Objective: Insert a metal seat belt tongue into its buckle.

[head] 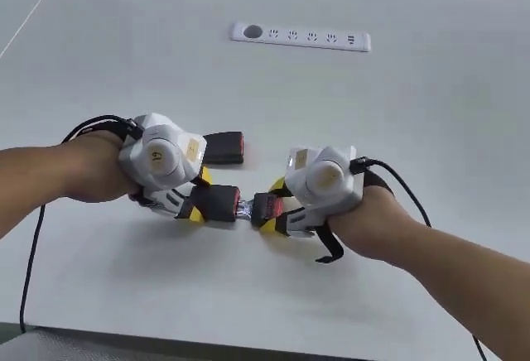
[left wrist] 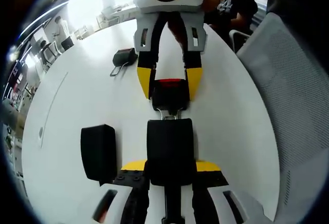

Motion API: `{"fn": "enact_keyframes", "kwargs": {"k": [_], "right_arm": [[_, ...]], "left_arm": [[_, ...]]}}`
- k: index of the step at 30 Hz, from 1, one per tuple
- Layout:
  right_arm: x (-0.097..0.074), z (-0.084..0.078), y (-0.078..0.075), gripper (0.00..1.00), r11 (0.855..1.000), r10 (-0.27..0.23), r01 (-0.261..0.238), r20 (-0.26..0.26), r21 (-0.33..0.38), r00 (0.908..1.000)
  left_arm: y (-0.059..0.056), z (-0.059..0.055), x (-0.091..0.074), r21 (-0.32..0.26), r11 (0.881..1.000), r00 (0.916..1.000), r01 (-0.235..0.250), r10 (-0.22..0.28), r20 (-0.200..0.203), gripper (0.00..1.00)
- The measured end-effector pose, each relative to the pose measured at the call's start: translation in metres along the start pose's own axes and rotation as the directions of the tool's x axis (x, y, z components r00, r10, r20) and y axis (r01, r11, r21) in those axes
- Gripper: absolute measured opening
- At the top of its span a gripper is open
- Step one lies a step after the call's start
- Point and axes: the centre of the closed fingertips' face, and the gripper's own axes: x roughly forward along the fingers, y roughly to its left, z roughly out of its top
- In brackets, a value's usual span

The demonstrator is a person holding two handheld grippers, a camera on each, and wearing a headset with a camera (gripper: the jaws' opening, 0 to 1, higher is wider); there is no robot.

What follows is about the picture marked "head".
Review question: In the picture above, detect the person's right hand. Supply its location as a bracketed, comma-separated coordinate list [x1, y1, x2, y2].
[315, 170, 399, 264]

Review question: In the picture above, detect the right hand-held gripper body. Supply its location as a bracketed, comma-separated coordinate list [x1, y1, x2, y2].
[284, 145, 366, 214]

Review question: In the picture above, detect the person's left hand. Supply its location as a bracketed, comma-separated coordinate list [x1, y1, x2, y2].
[76, 118, 145, 205]

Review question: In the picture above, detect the person's left forearm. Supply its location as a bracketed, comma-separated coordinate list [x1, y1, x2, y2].
[0, 137, 84, 241]

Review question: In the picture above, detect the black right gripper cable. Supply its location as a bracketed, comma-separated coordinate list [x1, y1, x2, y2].
[350, 155, 489, 361]

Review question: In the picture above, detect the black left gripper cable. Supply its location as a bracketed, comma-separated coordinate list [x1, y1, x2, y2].
[18, 115, 134, 335]

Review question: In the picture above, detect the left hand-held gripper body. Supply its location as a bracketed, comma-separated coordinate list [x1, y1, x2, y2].
[117, 112, 208, 191]

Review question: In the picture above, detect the person's right forearm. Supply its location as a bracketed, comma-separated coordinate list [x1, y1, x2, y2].
[372, 205, 530, 361]

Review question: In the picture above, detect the white power strip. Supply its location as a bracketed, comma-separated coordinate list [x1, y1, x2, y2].
[229, 22, 373, 53]

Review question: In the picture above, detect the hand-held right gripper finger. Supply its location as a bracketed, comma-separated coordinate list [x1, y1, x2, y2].
[258, 205, 332, 239]
[267, 175, 292, 197]

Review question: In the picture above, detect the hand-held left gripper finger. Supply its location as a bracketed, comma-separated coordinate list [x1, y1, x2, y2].
[192, 166, 215, 188]
[142, 184, 211, 224]

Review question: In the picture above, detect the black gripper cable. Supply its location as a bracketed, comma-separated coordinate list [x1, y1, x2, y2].
[350, 155, 489, 361]
[18, 115, 134, 335]

